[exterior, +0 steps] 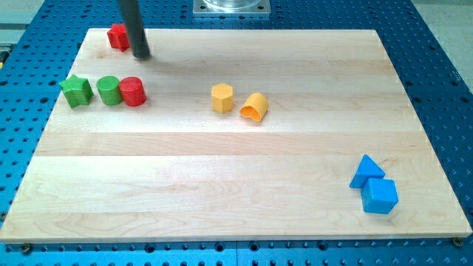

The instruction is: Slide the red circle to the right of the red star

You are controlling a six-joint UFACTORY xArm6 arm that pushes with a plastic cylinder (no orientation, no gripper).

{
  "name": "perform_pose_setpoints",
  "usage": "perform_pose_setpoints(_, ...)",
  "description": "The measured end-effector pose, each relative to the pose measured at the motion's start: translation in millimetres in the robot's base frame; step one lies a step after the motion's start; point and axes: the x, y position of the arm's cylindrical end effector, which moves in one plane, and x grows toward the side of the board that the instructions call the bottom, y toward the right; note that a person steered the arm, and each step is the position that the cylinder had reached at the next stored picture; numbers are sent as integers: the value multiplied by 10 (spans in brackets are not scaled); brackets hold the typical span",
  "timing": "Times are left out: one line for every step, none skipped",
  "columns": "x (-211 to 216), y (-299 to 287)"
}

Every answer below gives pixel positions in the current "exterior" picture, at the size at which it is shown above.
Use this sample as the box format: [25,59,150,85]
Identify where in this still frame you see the red star block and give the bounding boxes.
[107,24,130,52]

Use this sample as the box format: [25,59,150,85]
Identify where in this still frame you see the green star block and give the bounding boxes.
[59,75,94,108]

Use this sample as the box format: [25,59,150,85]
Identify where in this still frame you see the light wooden board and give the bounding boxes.
[1,28,472,243]

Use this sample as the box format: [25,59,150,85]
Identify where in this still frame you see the yellow hexagon block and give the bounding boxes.
[211,83,234,113]

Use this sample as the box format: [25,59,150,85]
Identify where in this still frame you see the red cylinder block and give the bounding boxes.
[119,77,146,106]

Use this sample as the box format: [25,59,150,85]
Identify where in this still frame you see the green cylinder block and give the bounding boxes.
[96,75,123,106]

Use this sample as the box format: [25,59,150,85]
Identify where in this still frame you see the blue triangle block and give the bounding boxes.
[349,154,385,188]

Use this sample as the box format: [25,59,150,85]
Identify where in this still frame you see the blue cube block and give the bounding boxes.
[361,178,398,214]

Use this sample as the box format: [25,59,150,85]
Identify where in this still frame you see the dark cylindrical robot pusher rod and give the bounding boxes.
[118,0,151,60]

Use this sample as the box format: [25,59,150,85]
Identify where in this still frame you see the left board clamp screw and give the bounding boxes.
[19,243,33,256]

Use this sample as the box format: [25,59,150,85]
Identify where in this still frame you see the board clamp screw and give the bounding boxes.
[451,237,464,248]
[19,243,33,256]

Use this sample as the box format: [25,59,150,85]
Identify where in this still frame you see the right board clamp screw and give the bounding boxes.
[451,237,464,248]

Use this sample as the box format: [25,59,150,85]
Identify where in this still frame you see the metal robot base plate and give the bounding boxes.
[193,0,271,15]

